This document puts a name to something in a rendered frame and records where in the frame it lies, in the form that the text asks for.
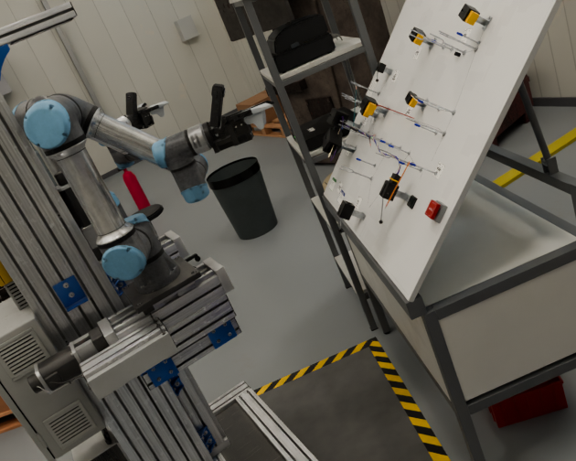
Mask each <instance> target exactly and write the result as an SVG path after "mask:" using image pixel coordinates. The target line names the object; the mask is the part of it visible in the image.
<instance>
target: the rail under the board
mask: <svg viewBox="0 0 576 461"><path fill-rule="evenodd" d="M322 198H323V200H324V203H325V206H326V207H327V209H328V210H329V211H330V213H331V214H332V215H333V217H334V218H335V219H336V221H337V222H338V224H339V222H340V218H339V217H338V215H337V211H336V209H335V208H334V207H333V206H332V204H331V203H330V202H329V201H328V199H327V198H326V197H325V195H323V196H322ZM341 228H342V229H343V230H344V232H345V233H346V234H347V236H348V237H349V239H350V240H351V241H352V242H353V243H354V244H355V245H356V247H357V248H358V250H359V251H360V252H361V254H362V255H363V256H364V258H365V259H366V260H367V262H368V263H369V265H370V266H371V267H372V269H373V270H374V271H375V273H376V274H377V275H378V277H379V278H380V280H381V281H382V282H383V284H384V285H386V287H387V288H388V289H389V291H390V292H391V293H392V295H393V296H394V297H395V299H396V300H397V301H398V303H399V304H400V306H401V307H402V308H403V310H404V311H405V312H406V314H407V315H408V316H409V318H410V319H411V320H413V319H415V318H417V317H420V316H423V315H426V314H427V310H426V307H425V304H424V303H423V300H422V297H421V295H420V294H419V293H418V294H417V295H416V297H415V299H414V301H413V302H410V301H408V300H407V299H406V297H405V296H404V295H403V294H402V292H401V291H400V290H399V288H398V287H397V286H396V285H395V284H394V283H393V282H392V280H391V279H390V278H389V276H388V275H387V274H386V273H385V271H384V270H383V269H382V268H381V266H380V265H379V264H378V262H377V261H376V260H375V259H374V257H373V256H372V255H371V254H370V252H369V251H368V249H367V248H366V247H365V246H364V244H363V243H362V242H361V241H360V239H359V238H358V237H357V235H356V234H355V233H354V232H353V231H352V230H351V229H350V228H349V226H348V225H347V224H346V222H345V221H344V220H343V219H342V218H341Z"/></svg>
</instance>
